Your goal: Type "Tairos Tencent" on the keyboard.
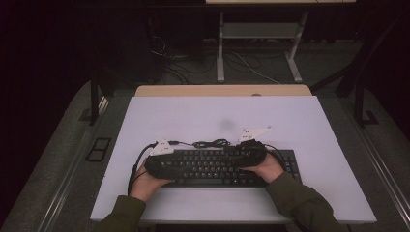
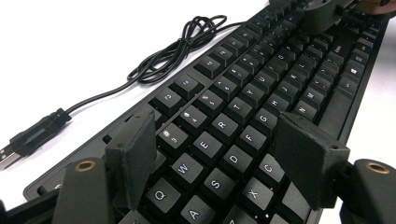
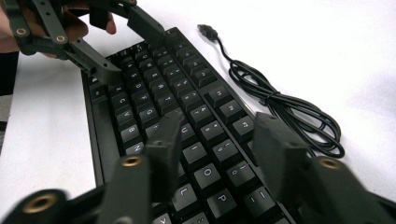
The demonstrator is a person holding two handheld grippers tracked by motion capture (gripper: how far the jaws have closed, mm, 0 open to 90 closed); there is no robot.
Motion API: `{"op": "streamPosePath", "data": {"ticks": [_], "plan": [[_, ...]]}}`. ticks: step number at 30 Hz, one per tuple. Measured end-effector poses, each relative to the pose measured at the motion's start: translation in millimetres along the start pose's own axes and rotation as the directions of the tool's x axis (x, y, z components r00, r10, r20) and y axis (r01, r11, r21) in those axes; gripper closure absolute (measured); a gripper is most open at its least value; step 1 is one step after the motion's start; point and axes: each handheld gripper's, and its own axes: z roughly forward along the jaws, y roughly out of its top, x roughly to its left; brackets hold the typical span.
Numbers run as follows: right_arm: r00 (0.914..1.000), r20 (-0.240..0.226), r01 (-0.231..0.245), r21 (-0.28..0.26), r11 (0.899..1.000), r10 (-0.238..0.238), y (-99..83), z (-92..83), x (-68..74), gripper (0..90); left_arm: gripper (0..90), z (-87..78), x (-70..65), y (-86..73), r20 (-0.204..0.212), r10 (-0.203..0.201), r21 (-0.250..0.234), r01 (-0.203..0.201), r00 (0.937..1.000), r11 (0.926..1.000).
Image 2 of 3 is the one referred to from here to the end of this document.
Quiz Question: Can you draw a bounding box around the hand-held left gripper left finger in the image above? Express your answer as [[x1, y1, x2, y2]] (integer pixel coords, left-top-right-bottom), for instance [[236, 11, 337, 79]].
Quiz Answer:
[[105, 110, 158, 211]]

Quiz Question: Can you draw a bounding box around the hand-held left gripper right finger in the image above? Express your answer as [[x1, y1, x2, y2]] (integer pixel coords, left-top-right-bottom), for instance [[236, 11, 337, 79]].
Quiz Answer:
[[274, 111, 351, 211]]

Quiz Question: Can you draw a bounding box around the black computer keyboard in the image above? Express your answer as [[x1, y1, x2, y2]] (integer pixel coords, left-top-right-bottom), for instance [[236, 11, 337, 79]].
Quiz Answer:
[[22, 0, 393, 224]]

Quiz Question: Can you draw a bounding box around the black keyboard cable with plug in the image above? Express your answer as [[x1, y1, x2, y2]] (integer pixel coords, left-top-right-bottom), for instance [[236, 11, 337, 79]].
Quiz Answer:
[[0, 14, 247, 172]]

